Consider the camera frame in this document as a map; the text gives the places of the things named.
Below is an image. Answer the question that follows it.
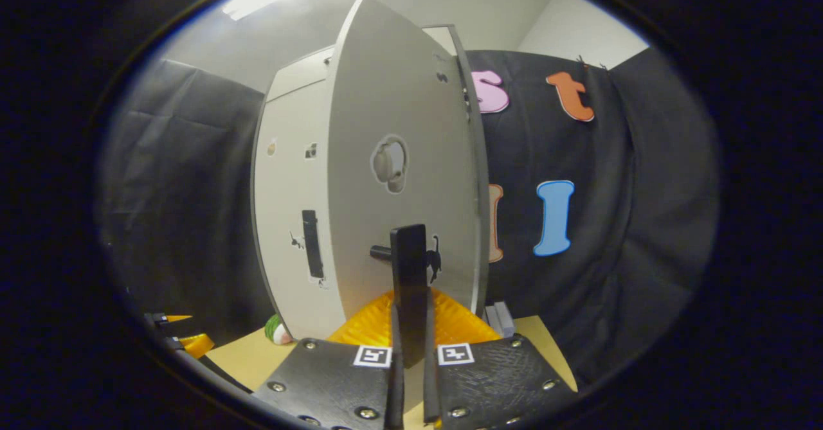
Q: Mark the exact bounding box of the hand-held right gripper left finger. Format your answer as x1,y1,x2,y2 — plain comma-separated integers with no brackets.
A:
253,292,404,430

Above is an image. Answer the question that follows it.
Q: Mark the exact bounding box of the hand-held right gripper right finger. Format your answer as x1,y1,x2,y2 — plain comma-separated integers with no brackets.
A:
423,287,577,429

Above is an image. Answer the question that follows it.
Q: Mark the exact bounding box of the black door handle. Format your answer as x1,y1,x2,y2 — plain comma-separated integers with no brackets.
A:
302,210,325,280
370,224,430,368

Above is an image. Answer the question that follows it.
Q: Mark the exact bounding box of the white double-door shoe cabinet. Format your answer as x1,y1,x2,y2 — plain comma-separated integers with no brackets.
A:
251,24,491,344

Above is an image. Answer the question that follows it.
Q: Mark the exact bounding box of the white shoe cabinet door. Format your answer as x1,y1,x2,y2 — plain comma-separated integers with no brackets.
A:
326,0,483,344
252,80,348,342

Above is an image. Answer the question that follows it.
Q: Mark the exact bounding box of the green white round object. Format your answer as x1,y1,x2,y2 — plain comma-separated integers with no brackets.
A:
264,314,293,346

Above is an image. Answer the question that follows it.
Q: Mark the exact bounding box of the grey white box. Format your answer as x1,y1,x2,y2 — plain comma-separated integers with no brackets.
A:
485,301,515,339

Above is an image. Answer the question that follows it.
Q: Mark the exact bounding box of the black backdrop cloth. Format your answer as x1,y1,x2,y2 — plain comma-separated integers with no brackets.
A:
96,48,721,386

